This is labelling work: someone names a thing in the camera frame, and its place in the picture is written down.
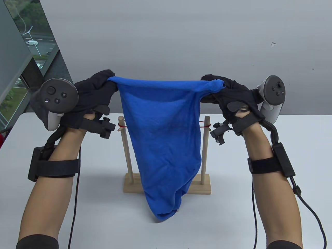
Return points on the dark grey controller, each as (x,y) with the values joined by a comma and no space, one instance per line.
(55,94)
(273,93)

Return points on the glass window with street view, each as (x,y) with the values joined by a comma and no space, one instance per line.
(33,52)

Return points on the person's left forearm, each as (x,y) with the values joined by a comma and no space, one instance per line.
(49,192)

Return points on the blue towel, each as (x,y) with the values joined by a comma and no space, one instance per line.
(163,145)

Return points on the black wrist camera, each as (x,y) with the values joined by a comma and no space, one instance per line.
(102,127)
(228,128)

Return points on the wooden rack with posts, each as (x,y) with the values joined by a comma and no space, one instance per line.
(205,155)

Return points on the person's right forearm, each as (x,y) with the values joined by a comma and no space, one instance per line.
(275,197)

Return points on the frosted glass panel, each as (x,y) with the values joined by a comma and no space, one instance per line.
(10,52)

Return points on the person's right hand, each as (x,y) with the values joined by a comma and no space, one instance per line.
(236,90)

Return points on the dark grey right controller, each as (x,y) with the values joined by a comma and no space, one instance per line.
(273,93)

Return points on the dark grey left controller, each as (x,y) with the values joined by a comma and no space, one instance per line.
(55,94)

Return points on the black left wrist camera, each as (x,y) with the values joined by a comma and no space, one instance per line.
(102,127)

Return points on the person's left hand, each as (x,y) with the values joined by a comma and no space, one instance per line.
(96,90)

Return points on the dark grey window pillar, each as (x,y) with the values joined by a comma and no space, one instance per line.
(32,75)

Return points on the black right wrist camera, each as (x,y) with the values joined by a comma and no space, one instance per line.
(228,128)

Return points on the red chair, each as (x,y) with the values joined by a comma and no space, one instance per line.
(1,141)

